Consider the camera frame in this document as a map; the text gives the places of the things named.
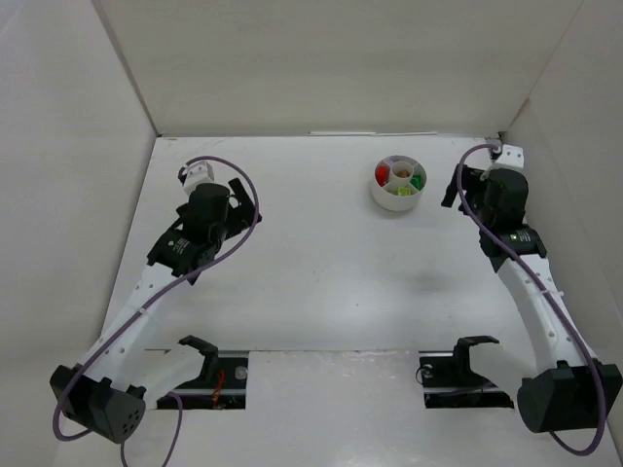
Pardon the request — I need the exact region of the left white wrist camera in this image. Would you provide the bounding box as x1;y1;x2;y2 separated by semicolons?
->
178;161;214;195

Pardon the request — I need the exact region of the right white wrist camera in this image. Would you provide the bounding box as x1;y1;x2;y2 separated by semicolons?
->
490;144;525;171

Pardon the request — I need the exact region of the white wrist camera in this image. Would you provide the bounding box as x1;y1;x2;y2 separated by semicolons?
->
490;144;525;171
178;161;214;195

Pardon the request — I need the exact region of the dark green square lego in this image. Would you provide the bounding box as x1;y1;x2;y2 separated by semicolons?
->
410;175;423;191

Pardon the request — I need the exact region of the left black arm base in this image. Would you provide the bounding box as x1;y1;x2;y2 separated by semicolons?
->
174;347;249;411

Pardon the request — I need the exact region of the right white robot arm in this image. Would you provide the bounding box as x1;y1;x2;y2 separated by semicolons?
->
441;164;622;435

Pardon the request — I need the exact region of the small red lego piece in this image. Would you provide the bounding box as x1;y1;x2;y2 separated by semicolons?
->
375;165;389;179

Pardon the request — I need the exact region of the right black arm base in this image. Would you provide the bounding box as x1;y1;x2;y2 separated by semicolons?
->
415;336;514;410

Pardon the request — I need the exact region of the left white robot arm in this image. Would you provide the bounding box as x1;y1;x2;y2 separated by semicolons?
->
50;175;262;445

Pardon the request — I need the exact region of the white round divided container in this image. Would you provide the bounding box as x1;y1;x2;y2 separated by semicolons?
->
370;155;427;213

